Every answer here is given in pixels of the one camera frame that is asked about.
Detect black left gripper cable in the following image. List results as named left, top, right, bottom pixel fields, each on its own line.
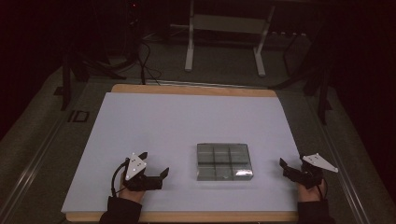
left=110, top=158, right=131, bottom=198

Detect wooden table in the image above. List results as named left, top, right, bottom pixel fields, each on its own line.
left=64, top=83, right=301, bottom=223

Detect clear plastic compartment box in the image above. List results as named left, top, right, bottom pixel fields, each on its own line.
left=195, top=142, right=255, bottom=182

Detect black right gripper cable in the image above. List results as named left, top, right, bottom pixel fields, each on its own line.
left=315, top=183, right=328, bottom=201

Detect black floor cables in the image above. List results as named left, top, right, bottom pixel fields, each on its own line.
left=135, top=39, right=163, bottom=87

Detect black tripod stand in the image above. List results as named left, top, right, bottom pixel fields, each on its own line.
left=60, top=0, right=145, bottom=112
left=269, top=29, right=333, bottom=126

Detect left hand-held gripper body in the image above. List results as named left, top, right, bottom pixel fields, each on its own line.
left=121, top=152, right=163, bottom=192

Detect black floor plate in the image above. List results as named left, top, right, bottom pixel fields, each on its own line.
left=66, top=109, right=91, bottom=123

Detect white metal stand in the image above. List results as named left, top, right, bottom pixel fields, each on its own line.
left=169, top=0, right=276, bottom=77

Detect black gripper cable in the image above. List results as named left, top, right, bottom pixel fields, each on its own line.
left=110, top=158, right=131, bottom=198
left=315, top=183, right=328, bottom=201

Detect person's right hand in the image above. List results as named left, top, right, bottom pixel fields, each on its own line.
left=296, top=178, right=329, bottom=203

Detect white table mat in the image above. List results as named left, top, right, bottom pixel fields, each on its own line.
left=61, top=91, right=302, bottom=215

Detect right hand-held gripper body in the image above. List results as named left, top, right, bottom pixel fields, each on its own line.
left=289, top=152, right=340, bottom=190

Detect person's left hand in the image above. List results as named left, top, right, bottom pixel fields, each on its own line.
left=119, top=179, right=147, bottom=205

